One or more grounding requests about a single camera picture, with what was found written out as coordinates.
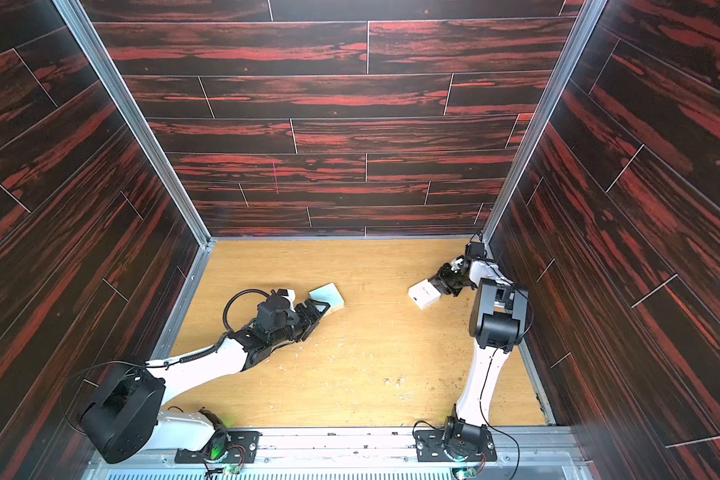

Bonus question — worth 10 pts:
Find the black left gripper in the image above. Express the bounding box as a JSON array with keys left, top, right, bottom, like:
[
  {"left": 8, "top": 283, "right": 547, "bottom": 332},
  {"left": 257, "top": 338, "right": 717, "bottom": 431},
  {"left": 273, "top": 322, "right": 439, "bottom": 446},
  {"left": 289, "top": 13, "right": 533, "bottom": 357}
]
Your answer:
[{"left": 268, "top": 299, "right": 331, "bottom": 349}]

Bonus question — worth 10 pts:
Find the mint drawer-style jewelry box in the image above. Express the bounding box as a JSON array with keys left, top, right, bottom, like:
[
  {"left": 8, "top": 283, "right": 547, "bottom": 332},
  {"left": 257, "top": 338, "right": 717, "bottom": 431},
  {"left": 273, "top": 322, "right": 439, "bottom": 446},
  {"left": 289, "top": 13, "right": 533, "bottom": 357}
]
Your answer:
[{"left": 309, "top": 283, "right": 345, "bottom": 315}]

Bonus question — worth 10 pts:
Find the small white jewelry box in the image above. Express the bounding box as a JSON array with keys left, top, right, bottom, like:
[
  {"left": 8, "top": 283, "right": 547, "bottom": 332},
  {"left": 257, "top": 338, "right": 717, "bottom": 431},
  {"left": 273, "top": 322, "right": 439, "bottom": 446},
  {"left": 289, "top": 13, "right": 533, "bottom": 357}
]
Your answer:
[{"left": 408, "top": 279, "right": 441, "bottom": 310}]

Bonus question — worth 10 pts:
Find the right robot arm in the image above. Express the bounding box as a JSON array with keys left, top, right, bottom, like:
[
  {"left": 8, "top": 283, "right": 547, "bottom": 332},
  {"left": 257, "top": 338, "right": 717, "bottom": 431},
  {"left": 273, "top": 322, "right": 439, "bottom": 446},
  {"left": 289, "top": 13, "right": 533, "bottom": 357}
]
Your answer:
[{"left": 430, "top": 256, "right": 528, "bottom": 427}]

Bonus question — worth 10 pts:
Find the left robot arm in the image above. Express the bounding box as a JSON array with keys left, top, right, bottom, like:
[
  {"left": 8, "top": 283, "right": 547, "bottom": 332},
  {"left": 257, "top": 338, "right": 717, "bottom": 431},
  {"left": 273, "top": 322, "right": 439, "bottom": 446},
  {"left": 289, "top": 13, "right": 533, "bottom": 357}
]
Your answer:
[{"left": 80, "top": 290, "right": 331, "bottom": 464}]

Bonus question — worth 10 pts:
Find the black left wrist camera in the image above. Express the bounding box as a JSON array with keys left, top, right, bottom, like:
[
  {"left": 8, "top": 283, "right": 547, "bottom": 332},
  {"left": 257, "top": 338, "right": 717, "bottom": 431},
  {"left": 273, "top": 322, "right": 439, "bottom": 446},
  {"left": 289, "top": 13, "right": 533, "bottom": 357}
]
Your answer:
[{"left": 253, "top": 293, "right": 292, "bottom": 332}]

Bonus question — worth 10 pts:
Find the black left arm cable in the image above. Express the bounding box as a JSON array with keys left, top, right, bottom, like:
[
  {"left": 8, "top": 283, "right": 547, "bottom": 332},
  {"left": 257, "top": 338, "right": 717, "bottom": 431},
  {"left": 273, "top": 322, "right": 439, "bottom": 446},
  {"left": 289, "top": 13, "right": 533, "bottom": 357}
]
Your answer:
[{"left": 222, "top": 288, "right": 271, "bottom": 334}]

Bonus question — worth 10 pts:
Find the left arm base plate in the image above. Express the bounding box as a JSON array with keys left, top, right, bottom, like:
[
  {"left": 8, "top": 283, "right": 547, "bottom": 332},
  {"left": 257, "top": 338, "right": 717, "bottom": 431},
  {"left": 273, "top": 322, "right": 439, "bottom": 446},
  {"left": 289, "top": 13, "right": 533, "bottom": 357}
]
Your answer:
[{"left": 174, "top": 430, "right": 261, "bottom": 466}]

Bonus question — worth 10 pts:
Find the aluminium floor rail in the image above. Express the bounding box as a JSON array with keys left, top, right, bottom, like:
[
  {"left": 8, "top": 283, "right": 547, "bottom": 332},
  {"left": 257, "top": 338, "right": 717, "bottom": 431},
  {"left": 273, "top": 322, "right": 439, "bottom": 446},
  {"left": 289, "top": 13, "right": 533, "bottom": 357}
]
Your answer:
[{"left": 151, "top": 239, "right": 216, "bottom": 360}]

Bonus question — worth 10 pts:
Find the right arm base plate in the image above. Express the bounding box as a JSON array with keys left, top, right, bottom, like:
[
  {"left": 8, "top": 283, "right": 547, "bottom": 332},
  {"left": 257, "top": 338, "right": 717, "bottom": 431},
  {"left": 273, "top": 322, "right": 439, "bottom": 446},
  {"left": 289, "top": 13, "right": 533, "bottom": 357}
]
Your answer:
[{"left": 413, "top": 428, "right": 497, "bottom": 463}]

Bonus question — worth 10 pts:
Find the front aluminium frame rail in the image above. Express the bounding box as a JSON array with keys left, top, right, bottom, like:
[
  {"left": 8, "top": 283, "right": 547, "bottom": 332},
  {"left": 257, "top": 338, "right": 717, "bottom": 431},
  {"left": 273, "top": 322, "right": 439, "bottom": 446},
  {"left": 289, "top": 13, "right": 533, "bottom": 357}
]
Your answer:
[{"left": 83, "top": 426, "right": 595, "bottom": 479}]

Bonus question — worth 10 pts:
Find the aluminium right corner post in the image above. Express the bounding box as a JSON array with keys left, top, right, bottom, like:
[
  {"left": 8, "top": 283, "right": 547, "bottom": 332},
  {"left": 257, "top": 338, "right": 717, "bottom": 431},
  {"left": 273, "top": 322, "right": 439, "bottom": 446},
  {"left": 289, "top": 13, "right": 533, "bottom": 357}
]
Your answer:
[{"left": 482, "top": 0, "right": 607, "bottom": 246}]

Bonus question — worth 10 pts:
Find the aluminium corner frame post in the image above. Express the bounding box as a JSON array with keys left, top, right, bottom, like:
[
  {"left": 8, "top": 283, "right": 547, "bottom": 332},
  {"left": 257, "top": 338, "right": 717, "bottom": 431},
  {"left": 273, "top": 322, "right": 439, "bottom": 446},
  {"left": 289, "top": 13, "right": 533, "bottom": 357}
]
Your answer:
[{"left": 52, "top": 0, "right": 211, "bottom": 249}]

